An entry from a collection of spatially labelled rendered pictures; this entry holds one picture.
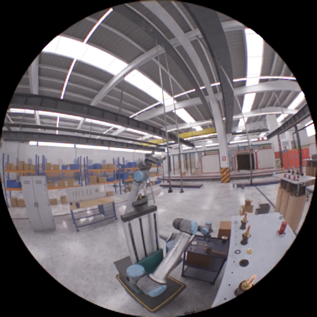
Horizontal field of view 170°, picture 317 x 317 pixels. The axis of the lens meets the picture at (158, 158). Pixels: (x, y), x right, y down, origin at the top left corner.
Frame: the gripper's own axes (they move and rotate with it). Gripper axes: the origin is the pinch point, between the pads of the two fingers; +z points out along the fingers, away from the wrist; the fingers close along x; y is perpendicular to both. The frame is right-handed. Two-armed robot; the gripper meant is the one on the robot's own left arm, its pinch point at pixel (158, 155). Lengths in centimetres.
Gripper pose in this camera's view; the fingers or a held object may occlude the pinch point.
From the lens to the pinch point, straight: 93.7
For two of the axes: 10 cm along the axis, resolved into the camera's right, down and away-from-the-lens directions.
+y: 1.1, -8.9, 4.3
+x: 7.7, 3.5, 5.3
